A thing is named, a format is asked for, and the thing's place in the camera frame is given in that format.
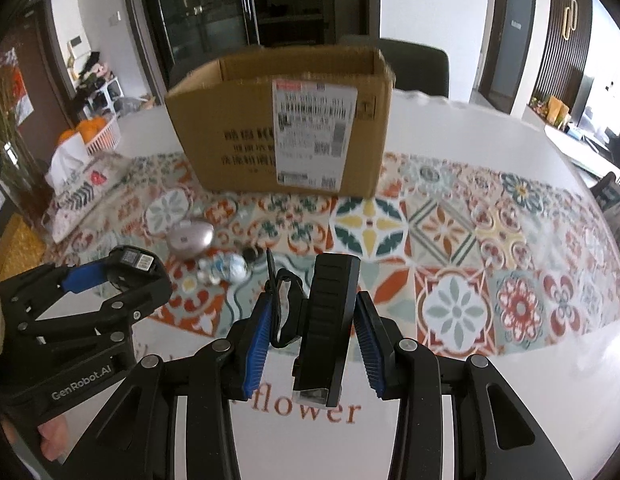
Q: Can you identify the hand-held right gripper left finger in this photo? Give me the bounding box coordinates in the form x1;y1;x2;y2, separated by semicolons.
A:
75;290;279;480

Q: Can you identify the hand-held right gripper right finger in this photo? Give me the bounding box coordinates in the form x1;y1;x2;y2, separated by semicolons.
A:
354;290;566;480

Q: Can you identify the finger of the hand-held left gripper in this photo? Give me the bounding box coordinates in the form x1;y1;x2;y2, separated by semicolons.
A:
0;258;116;319
19;272;173;344

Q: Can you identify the black power adapter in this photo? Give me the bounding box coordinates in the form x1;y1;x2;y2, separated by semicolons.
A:
109;245;167;282

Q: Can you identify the black bike light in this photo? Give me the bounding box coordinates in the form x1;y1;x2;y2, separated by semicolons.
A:
266;248;362;408

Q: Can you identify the brown cardboard box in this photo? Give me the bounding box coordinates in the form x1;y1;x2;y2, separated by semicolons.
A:
164;44;397;199

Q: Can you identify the person's left hand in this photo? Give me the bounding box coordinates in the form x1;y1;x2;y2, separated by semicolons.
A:
37;417;74;459

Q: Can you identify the yellow woven box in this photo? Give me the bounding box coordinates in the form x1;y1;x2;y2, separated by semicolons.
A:
0;214;47;272

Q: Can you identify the silver oval computer mouse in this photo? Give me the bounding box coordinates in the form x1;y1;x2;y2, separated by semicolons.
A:
167;219;216;260

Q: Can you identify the floral fabric tissue cover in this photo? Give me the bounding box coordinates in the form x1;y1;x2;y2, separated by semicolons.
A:
42;137;137;242

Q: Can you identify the glass vase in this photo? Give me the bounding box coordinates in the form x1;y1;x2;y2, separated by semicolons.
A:
0;135;38;221

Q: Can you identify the white fruit basket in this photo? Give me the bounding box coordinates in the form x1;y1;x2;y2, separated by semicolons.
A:
84;112;122;156

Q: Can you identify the white shoe rack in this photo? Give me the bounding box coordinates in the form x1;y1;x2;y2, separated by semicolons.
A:
82;77;124;116

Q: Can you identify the brown wooden door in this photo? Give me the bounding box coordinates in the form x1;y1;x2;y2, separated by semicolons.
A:
0;0;77;137

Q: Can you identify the grey dining chair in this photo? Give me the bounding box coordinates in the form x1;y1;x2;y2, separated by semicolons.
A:
340;35;450;99
169;60;221;92

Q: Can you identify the chair with plaid cloth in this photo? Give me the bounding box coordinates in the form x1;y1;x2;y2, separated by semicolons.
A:
592;172;620;242

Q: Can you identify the white media console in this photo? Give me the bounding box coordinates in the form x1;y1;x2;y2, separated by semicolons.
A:
526;104;616;177

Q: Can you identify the dark glass door cabinet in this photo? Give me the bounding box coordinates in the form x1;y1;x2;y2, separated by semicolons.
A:
120;0;381;92

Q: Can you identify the television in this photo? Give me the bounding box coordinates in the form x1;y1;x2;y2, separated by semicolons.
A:
574;74;620;147

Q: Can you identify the dark framed interior door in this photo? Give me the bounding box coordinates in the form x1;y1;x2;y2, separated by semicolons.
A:
476;0;538;114

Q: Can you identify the white wall intercom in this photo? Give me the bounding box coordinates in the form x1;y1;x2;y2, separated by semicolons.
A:
65;34;89;64

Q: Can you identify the dark slatted wall panel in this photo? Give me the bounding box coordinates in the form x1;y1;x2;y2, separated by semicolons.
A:
532;0;596;112

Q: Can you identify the gold wall ornament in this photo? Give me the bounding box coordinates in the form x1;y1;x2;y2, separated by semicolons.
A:
562;2;579;41

